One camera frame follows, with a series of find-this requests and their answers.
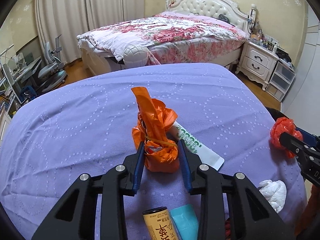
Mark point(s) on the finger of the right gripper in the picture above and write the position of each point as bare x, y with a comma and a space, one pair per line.
308, 138
291, 143

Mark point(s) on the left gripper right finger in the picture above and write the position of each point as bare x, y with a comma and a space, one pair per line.
250, 214

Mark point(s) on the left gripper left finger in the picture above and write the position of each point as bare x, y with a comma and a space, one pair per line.
73, 216

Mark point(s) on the red plastic bag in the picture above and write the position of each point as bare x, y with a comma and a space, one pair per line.
282, 132

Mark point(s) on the teal white box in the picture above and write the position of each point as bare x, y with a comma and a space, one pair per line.
186, 222

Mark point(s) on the orange plastic bag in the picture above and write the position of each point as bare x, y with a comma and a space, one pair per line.
154, 120

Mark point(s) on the black trash bag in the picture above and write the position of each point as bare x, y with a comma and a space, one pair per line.
276, 114

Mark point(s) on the dark red ribbon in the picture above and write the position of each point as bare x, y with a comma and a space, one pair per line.
228, 229

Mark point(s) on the white crumpled tissue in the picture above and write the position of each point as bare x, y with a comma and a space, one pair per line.
275, 193

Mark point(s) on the plastic drawer unit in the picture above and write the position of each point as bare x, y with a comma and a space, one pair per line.
281, 80

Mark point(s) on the white green tube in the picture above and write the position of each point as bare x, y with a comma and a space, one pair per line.
206, 155

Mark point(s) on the yellow cylindrical can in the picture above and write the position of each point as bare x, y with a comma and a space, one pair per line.
159, 224

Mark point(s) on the purple quilted bedspread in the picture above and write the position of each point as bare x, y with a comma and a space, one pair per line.
85, 127

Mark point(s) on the white nightstand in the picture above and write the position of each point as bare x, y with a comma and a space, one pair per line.
257, 63

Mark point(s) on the white bookshelf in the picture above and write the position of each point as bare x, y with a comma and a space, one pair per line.
8, 98

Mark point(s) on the grey desk chair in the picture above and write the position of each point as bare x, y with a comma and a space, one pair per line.
54, 71

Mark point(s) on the white bed with headboard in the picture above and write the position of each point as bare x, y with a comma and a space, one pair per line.
99, 63

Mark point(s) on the grey study desk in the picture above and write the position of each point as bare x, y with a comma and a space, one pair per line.
17, 71

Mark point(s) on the pink floral quilt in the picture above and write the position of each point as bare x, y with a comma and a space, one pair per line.
168, 37

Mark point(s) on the white round bin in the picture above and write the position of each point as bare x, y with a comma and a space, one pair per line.
135, 56

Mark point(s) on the beige curtain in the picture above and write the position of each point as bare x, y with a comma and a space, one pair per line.
67, 19

